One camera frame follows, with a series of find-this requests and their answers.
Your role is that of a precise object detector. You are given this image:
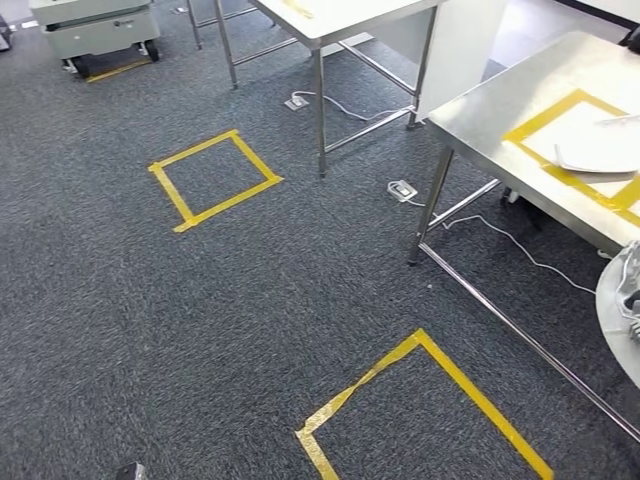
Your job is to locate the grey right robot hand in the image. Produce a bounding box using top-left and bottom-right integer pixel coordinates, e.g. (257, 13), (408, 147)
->
(623, 290), (640, 344)

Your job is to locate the grey plastic wheel hubcap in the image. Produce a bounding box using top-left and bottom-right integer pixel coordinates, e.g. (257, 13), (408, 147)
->
(595, 239), (640, 392)

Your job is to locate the stainless steel workbench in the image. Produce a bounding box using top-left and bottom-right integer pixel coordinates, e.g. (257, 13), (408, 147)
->
(407, 29), (640, 445)

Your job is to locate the white plastic mirror cover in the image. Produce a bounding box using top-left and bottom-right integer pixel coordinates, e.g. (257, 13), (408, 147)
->
(553, 112), (640, 176)

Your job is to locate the yellow floor tape square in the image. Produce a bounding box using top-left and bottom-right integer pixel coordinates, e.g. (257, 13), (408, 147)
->
(147, 129), (285, 234)
(294, 327), (556, 480)

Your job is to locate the steel table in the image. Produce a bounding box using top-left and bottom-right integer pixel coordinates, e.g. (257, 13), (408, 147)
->
(185, 0), (446, 180)

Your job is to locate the grey wheeled cart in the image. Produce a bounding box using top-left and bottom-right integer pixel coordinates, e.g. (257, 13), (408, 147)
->
(29, 0), (162, 81)

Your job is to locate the white floor cable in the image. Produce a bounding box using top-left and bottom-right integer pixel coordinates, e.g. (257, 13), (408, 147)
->
(292, 89), (416, 124)
(405, 195), (614, 296)

